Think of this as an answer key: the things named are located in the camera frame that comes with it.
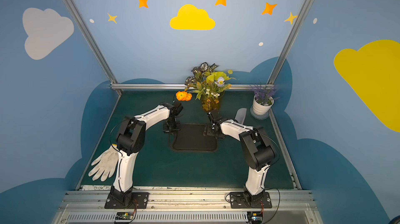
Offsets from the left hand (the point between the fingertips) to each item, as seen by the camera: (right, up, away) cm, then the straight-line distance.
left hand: (176, 131), depth 99 cm
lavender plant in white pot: (+57, +20, +1) cm, 60 cm away
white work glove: (-37, -17, -13) cm, 43 cm away
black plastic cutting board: (+10, -5, 0) cm, 11 cm away
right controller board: (+42, -36, -27) cm, 62 cm away
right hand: (+24, 0, 0) cm, 24 cm away
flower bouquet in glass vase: (+21, +31, -1) cm, 37 cm away
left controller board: (-20, -36, -27) cm, 49 cm away
